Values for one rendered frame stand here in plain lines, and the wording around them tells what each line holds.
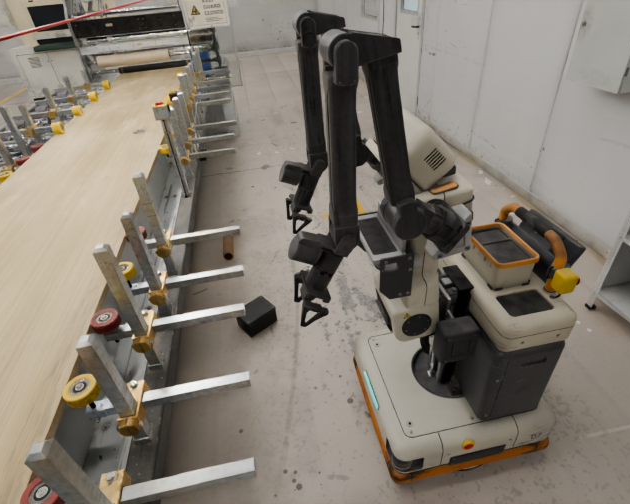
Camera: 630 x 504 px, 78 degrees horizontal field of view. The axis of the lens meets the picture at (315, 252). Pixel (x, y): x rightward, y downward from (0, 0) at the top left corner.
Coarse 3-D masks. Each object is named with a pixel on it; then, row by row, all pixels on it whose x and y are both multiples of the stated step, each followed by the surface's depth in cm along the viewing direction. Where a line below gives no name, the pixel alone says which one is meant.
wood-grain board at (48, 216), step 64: (128, 128) 276; (0, 192) 201; (64, 192) 195; (128, 192) 190; (0, 256) 151; (64, 256) 148; (0, 320) 121; (64, 320) 119; (0, 384) 101; (64, 384) 99; (0, 448) 87
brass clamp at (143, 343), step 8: (152, 312) 125; (152, 320) 123; (152, 328) 121; (136, 336) 117; (144, 336) 117; (152, 336) 120; (136, 344) 115; (144, 344) 116; (152, 344) 118; (144, 352) 118
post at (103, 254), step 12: (96, 252) 99; (108, 252) 100; (108, 264) 101; (108, 276) 103; (120, 276) 105; (120, 288) 106; (120, 300) 109; (132, 300) 111; (132, 312) 112; (132, 324) 114; (144, 324) 117; (156, 348) 124; (156, 360) 124
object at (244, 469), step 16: (224, 464) 87; (240, 464) 87; (160, 480) 85; (176, 480) 85; (192, 480) 85; (208, 480) 85; (224, 480) 86; (128, 496) 83; (144, 496) 83; (160, 496) 84
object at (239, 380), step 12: (192, 384) 106; (204, 384) 106; (216, 384) 106; (228, 384) 106; (240, 384) 107; (144, 396) 104; (156, 396) 104; (168, 396) 104; (180, 396) 105; (192, 396) 106; (96, 408) 103; (108, 408) 102
